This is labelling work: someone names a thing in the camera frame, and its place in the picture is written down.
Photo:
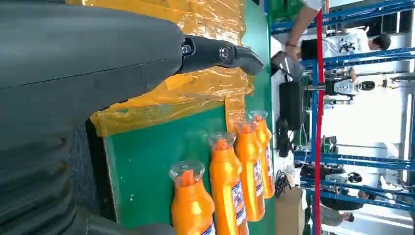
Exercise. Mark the person's left hand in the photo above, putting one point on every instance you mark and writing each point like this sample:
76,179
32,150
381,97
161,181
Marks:
292,52

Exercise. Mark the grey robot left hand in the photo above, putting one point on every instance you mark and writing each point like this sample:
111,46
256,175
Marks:
81,58

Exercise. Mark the orange drink bottle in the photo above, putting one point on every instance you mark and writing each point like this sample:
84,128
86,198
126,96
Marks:
248,162
191,207
225,181
264,139

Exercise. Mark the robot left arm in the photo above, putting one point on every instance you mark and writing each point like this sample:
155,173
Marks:
32,188

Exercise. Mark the black tablet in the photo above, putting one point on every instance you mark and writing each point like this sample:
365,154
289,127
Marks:
288,66

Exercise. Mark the green crate stack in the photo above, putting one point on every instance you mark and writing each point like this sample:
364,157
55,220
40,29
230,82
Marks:
285,8

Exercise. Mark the seated person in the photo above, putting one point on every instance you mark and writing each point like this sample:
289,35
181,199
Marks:
311,4

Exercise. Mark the black case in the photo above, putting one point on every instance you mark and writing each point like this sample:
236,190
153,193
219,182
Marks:
291,105

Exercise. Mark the background person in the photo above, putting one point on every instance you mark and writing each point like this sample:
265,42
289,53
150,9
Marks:
334,215
350,43

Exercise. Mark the background robot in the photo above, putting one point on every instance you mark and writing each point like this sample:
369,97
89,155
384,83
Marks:
348,87

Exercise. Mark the red pole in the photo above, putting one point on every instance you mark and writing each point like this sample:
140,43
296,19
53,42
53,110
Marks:
319,129

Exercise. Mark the yellow plastic sheet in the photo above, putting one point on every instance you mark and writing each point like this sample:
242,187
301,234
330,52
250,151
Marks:
194,94

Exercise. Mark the white plastic bag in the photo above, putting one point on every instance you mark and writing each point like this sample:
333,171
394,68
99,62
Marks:
291,168

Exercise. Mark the green table mat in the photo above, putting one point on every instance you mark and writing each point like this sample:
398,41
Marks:
146,168

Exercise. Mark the blue metal shelf rack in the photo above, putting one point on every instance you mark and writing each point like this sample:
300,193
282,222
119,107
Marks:
363,160

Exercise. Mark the cardboard box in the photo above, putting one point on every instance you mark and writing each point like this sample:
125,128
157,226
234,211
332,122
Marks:
290,211

